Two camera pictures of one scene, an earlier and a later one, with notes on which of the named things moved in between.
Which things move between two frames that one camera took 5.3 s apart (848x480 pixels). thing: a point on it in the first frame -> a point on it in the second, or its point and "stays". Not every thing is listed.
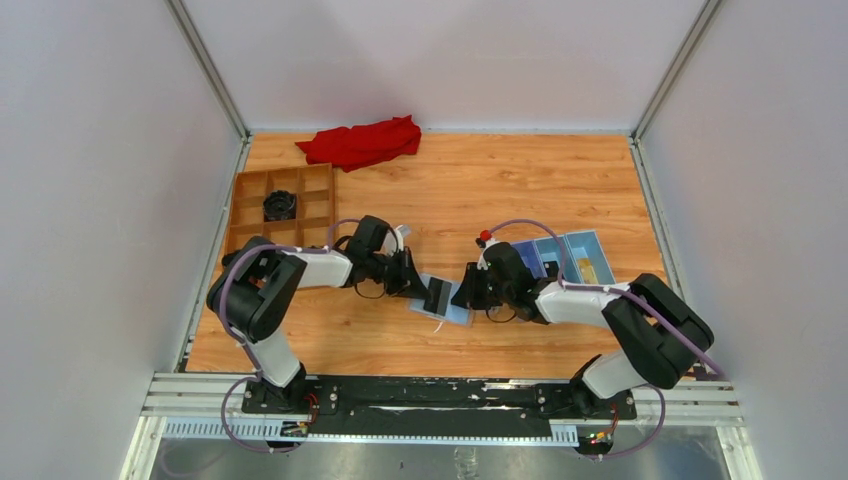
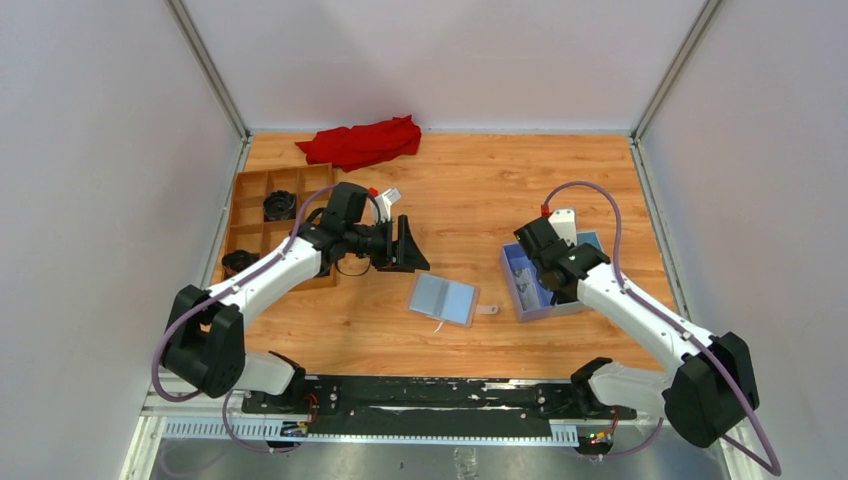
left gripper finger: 414,285 -> 407,255
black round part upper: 279,205 stays
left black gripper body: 391,269 -> 374,241
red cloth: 348,148 stays
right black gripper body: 502,292 -> 572,246
